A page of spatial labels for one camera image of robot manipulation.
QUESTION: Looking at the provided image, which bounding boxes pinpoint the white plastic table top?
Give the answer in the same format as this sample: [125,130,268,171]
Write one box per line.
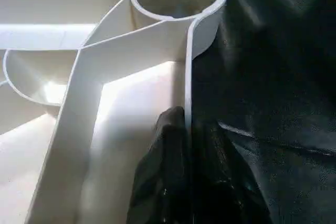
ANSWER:
[0,0,230,224]

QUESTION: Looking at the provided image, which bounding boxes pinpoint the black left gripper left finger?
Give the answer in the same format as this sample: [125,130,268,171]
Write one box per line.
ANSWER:
[126,106,191,224]

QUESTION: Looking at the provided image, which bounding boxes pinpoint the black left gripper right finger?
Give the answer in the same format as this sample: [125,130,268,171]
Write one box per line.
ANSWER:
[189,119,274,224]

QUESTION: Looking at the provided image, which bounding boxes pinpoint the black work mat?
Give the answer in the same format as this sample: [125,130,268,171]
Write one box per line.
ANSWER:
[0,0,336,224]

